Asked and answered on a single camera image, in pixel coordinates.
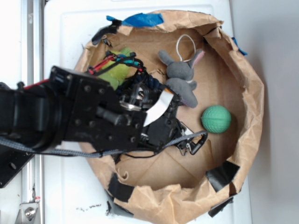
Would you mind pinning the yellow-green plush toy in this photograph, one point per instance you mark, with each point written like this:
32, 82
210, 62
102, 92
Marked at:
116, 75

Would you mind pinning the brown paper bag bowl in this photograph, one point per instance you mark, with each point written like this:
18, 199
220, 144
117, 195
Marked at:
170, 188

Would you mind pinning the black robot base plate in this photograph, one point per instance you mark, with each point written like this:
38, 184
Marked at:
9, 168

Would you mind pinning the grey plush bunny toy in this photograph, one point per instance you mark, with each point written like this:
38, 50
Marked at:
181, 73

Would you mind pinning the white plastic board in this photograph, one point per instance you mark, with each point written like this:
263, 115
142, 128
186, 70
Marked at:
72, 193

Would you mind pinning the aluminium frame rail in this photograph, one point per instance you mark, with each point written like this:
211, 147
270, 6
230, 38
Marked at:
32, 184

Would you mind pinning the green rubber ball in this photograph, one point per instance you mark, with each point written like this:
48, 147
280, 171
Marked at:
216, 119

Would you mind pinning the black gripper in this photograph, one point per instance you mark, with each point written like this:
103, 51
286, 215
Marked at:
162, 129

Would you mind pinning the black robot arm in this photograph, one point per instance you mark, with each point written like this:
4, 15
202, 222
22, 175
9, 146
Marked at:
73, 106

